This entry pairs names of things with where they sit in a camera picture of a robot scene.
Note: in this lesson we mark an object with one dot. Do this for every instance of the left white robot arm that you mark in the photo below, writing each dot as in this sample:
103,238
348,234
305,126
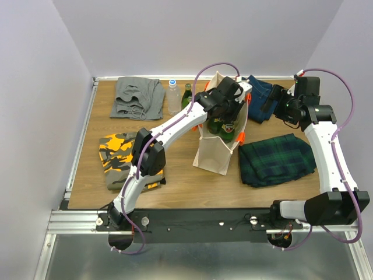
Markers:
149,152

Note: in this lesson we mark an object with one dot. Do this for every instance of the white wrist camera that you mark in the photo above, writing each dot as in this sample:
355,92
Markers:
242,95
291,90

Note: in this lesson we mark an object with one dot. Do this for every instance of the green glass bottle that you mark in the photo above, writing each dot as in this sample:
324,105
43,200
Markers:
187,96
214,125
227,132

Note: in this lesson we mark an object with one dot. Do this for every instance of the clear plastic water bottle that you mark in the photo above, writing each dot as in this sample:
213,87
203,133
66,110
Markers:
173,95

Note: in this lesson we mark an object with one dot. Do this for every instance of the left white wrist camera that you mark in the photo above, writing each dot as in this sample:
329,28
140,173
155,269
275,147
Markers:
242,95

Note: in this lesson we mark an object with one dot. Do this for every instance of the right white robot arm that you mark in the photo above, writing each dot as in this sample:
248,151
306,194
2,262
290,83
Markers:
339,196

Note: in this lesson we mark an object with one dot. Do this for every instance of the beige canvas tote bag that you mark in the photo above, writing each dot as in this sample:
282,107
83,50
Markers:
213,154

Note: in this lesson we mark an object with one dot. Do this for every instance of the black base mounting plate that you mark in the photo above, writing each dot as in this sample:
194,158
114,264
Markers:
198,225

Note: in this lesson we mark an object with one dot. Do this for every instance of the green plaid folded cloth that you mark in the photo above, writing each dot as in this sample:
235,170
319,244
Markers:
275,161

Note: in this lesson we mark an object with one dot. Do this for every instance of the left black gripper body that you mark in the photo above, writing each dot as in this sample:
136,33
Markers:
230,108

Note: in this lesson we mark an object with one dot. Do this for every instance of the dark blue folded jeans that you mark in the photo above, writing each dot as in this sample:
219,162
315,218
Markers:
259,95

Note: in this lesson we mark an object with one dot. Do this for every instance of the orange camouflage folded pants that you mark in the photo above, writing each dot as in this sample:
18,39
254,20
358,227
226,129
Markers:
115,152

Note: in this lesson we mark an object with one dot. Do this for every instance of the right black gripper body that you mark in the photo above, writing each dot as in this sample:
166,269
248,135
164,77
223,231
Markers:
289,103

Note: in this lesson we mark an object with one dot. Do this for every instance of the aluminium rail frame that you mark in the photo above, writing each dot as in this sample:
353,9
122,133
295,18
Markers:
74,249

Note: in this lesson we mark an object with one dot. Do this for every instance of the grey folded shorts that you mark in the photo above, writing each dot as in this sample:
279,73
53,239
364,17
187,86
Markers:
138,98

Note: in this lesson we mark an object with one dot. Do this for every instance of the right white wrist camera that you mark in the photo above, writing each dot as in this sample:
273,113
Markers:
291,90

